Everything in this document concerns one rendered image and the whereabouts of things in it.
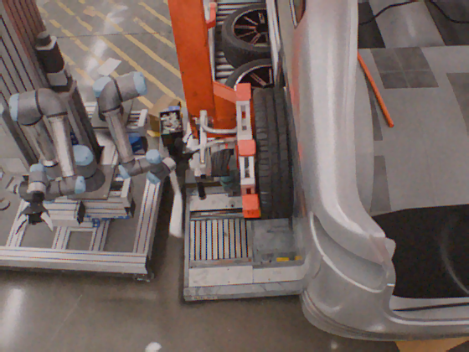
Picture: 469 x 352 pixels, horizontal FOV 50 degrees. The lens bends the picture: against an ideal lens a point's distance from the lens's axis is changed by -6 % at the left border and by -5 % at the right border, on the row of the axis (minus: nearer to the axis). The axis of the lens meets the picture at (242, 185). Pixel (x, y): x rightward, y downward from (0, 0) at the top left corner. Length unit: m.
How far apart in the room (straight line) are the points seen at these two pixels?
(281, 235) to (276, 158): 0.87
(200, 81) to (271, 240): 1.01
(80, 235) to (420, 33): 2.45
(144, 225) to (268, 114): 1.22
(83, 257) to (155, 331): 0.62
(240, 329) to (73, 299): 1.07
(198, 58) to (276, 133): 0.67
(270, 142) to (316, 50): 0.64
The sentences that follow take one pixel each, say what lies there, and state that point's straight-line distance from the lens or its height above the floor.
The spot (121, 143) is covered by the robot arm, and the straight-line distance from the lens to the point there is 2.57.
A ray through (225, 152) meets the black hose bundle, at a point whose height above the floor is 1.04.
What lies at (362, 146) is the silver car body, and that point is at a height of 1.22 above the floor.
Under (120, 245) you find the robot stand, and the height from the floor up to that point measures 0.21.
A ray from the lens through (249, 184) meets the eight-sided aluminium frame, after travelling 2.43.
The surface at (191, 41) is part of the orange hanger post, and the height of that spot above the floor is 1.26.
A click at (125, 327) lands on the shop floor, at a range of 3.23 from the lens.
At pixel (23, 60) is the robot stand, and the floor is 1.53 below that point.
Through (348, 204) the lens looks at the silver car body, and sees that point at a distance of 1.54.
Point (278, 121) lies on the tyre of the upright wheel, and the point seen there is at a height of 1.17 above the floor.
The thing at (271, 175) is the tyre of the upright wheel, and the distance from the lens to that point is 2.38.
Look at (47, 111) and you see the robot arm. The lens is 2.35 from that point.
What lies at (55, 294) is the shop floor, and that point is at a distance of 3.47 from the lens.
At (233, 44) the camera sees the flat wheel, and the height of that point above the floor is 0.50.
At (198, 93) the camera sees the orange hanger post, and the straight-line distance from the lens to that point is 2.96.
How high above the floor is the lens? 2.90
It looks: 53 degrees down
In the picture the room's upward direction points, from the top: 5 degrees counter-clockwise
